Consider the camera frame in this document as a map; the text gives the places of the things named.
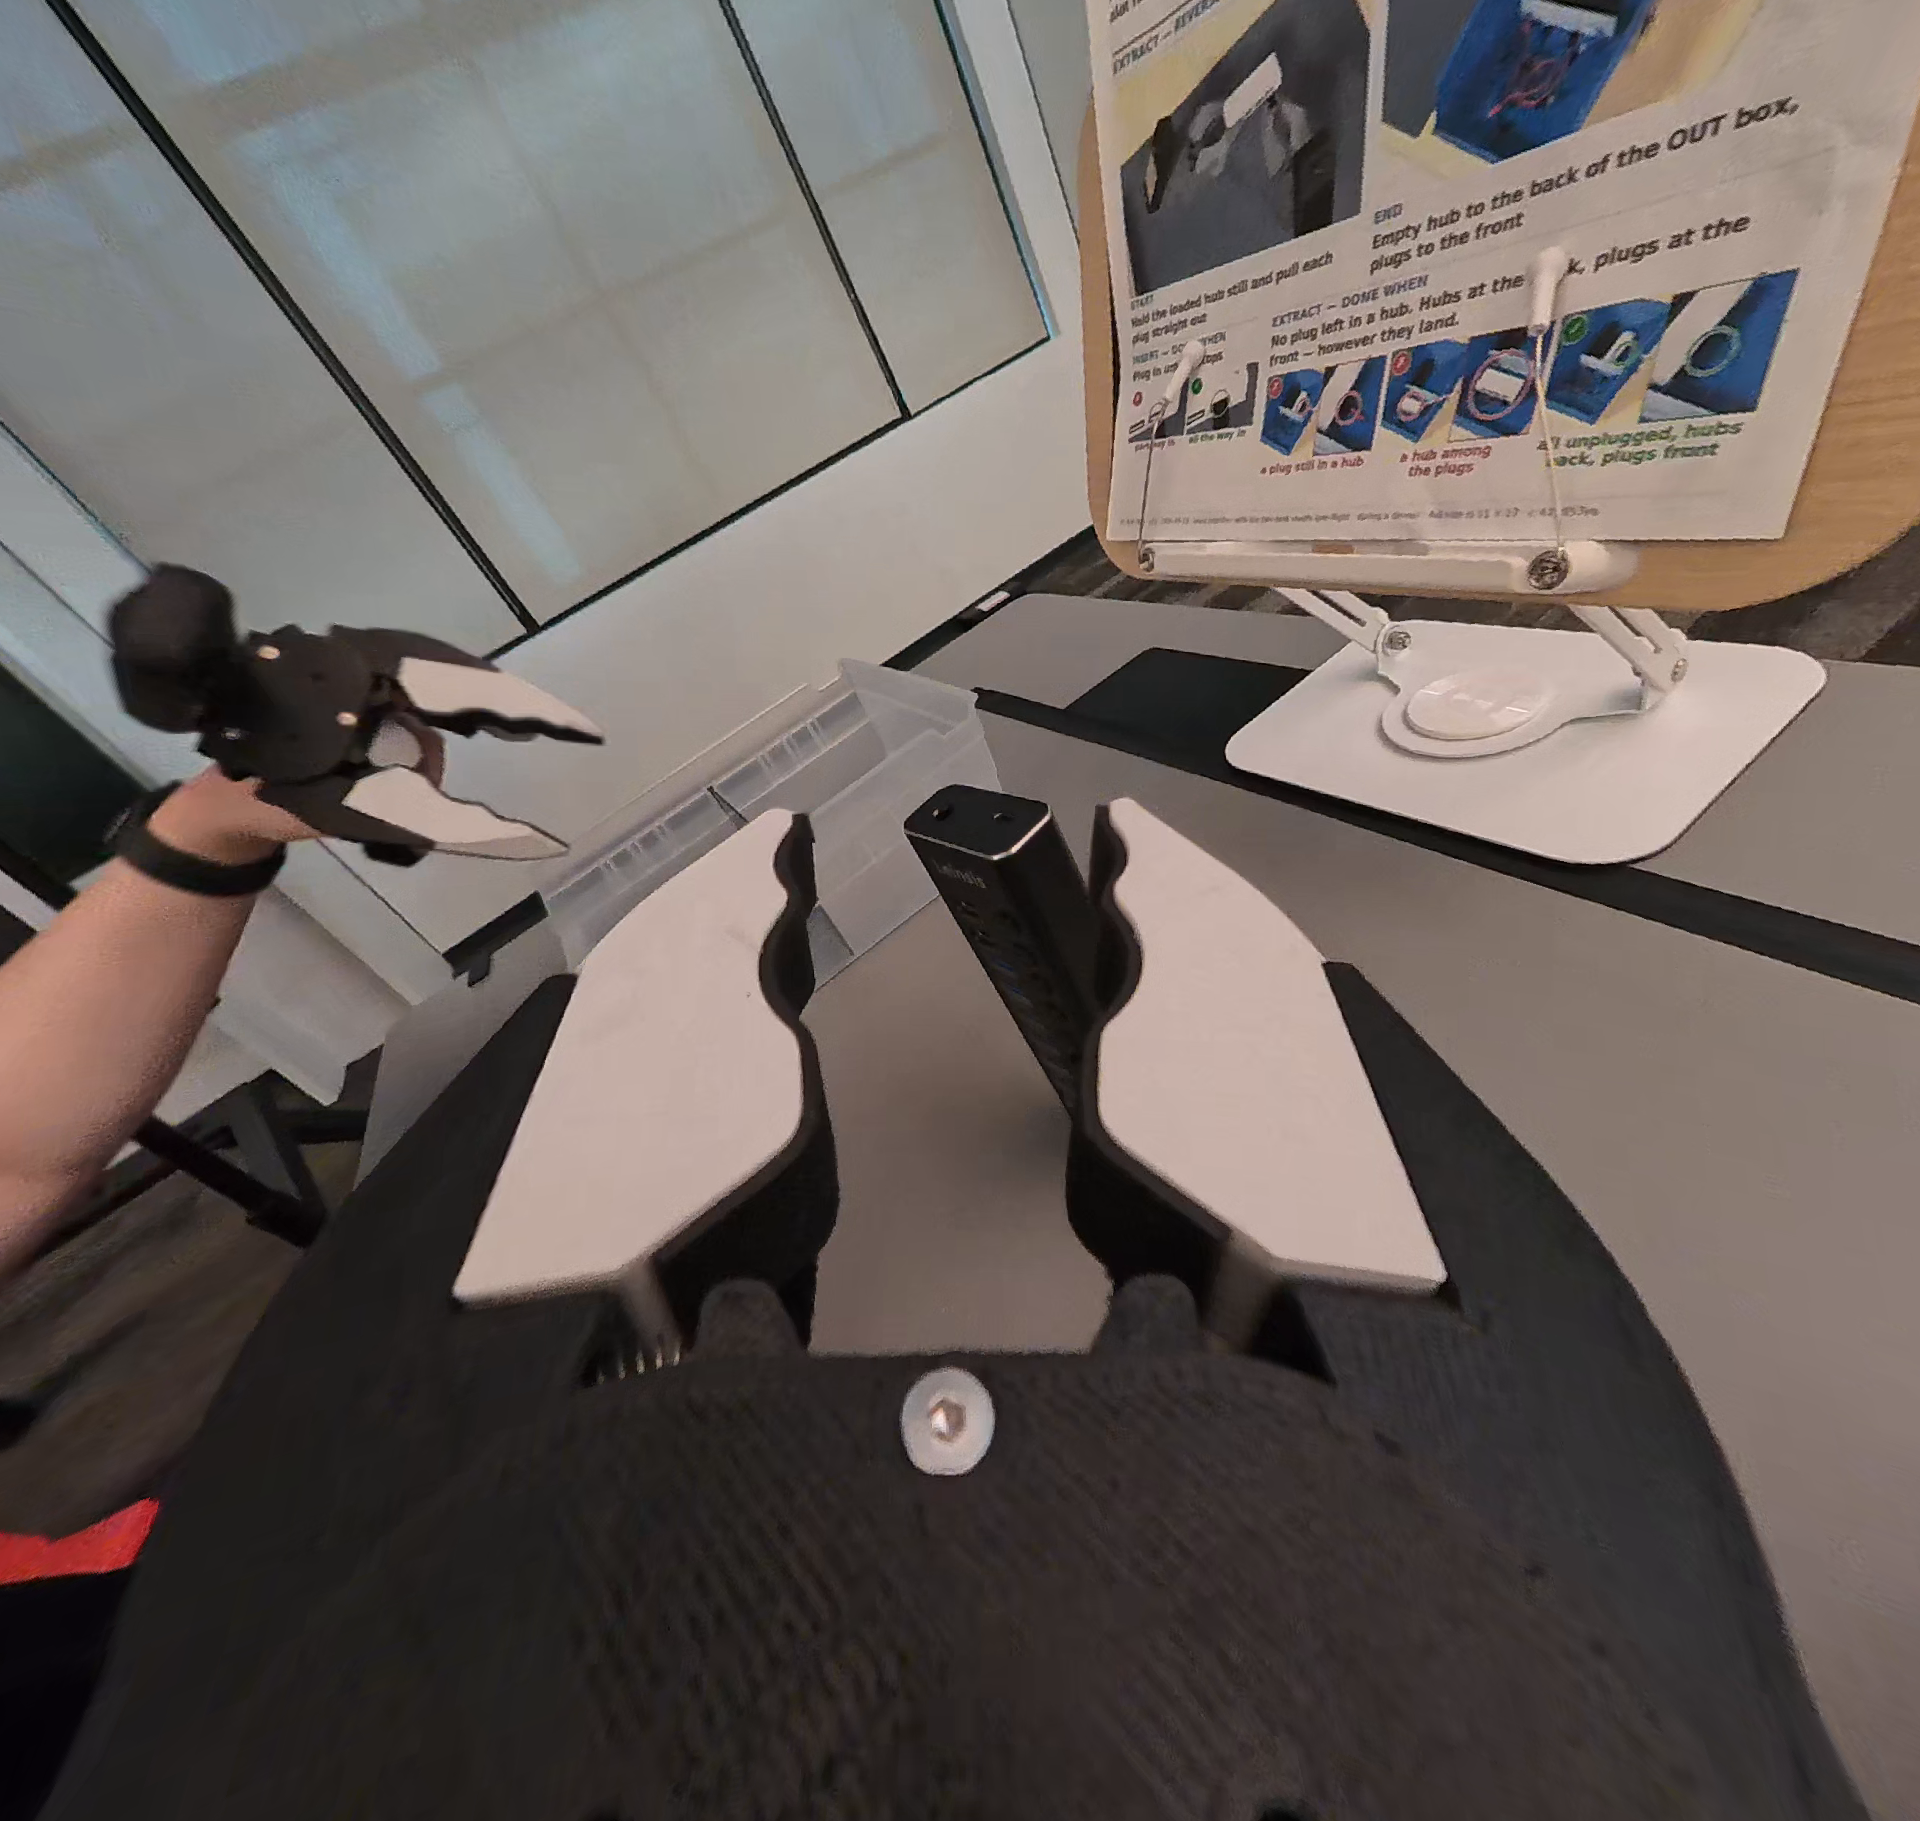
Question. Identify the black usb hub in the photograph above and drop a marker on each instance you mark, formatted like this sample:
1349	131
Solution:
1005	936

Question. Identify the black table leg frame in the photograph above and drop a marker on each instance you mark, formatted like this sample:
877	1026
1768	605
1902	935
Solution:
255	1162

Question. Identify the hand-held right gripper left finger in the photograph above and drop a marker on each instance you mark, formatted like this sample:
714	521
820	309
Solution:
644	1102

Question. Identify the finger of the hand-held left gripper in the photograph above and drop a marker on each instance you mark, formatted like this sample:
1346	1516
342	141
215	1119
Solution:
450	822
494	696

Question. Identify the person's left hand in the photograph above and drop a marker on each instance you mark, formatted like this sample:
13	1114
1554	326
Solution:
241	808

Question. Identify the frosted glass partition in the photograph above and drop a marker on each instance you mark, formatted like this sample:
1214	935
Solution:
450	200

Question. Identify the red fabric strip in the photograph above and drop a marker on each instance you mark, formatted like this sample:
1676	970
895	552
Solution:
75	1543

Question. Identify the clear plastic storage box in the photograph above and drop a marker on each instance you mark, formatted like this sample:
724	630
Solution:
900	741

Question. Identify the instruction poster board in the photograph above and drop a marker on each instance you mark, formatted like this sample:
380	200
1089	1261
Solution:
1501	200

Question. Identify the person's left forearm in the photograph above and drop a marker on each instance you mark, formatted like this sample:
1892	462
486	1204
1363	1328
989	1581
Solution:
90	1042

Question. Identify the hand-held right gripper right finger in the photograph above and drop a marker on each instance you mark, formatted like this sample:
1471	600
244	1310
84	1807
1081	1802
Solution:
1245	1102

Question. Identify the black wristband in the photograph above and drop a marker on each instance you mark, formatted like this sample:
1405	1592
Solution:
195	861

